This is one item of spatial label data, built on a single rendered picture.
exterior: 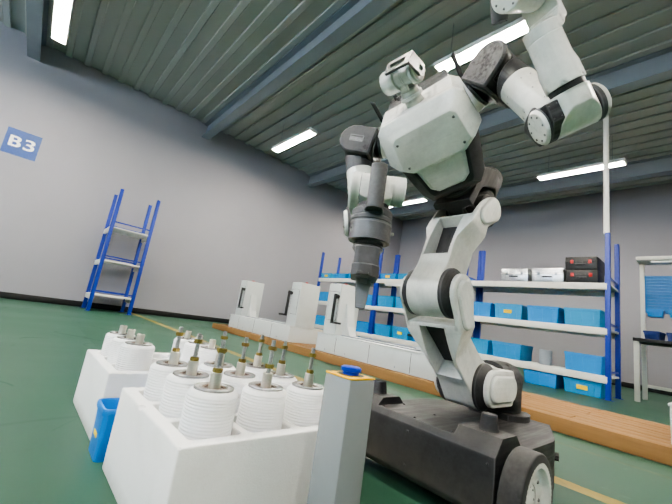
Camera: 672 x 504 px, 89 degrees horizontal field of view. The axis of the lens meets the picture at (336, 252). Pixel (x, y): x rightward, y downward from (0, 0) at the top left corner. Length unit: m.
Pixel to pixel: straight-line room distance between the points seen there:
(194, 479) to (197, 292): 6.82
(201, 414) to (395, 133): 0.83
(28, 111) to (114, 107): 1.20
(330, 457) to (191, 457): 0.24
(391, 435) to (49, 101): 7.15
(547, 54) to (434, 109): 0.29
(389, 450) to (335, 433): 0.40
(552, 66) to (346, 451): 0.82
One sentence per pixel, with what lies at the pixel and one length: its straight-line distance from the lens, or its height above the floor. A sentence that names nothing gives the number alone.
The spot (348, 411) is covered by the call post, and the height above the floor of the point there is 0.26.
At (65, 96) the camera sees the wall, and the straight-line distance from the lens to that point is 7.57.
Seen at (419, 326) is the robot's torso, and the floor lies 0.43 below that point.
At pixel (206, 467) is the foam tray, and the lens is 0.71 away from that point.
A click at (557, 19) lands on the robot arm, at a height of 1.04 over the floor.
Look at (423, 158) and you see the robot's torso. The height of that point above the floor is 0.90.
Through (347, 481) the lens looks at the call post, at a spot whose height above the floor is 0.14.
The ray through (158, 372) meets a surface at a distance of 0.93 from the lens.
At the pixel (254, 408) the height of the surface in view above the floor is 0.22.
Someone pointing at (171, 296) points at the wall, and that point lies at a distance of 7.30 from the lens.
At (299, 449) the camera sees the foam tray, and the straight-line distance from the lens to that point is 0.81.
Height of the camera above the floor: 0.41
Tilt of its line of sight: 11 degrees up
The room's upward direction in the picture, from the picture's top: 9 degrees clockwise
